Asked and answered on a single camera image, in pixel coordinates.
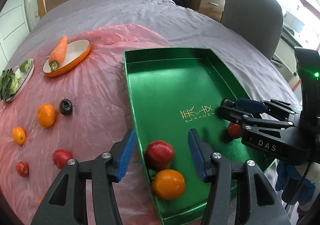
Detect small orange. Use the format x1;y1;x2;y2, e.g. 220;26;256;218
151;169;185;200
12;127;26;146

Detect red fruit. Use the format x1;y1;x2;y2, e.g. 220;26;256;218
227;123;242;139
52;149;73;169
15;162;29;177

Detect mandarin orange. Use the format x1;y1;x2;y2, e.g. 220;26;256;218
36;103;56;129

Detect pink plastic sheet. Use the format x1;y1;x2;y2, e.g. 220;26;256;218
1;24;170;224

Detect black cable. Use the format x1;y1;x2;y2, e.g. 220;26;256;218
284;162;313;210

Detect red apple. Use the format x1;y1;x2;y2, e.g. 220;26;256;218
144;140;175;170

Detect white wardrobe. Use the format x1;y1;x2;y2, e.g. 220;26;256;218
0;0;29;69

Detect dark plum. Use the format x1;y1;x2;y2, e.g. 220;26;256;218
59;99;73;116

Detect grey patterned plate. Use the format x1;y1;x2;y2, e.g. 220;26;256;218
4;58;35;102

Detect green leafy bok choy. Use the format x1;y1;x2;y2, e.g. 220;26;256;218
0;59;32;101

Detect grey office chair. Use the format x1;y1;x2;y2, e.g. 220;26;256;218
221;0;284;60

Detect blue gloved right hand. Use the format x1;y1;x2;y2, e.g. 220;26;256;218
275;161;319;210

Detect purple bed sheet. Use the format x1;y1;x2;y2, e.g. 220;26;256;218
24;0;298;103

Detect green rectangular tray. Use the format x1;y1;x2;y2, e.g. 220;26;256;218
124;48;273;224

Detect carrot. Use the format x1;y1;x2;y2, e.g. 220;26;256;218
49;35;68;72

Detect orange oval dish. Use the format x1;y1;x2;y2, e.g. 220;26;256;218
42;39;91;77

